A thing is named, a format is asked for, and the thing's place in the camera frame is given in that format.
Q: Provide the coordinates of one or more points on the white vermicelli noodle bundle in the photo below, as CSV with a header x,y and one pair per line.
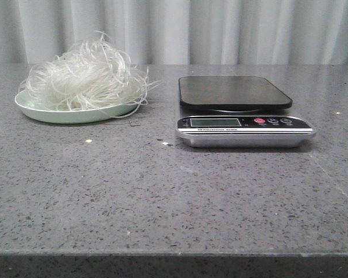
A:
x,y
92,74

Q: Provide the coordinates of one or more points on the silver black kitchen scale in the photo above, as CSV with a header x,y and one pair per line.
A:
x,y
237,112

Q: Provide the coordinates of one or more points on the light green round plate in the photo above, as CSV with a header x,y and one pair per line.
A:
x,y
38,112

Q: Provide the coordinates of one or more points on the white pleated curtain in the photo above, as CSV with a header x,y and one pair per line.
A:
x,y
181,32

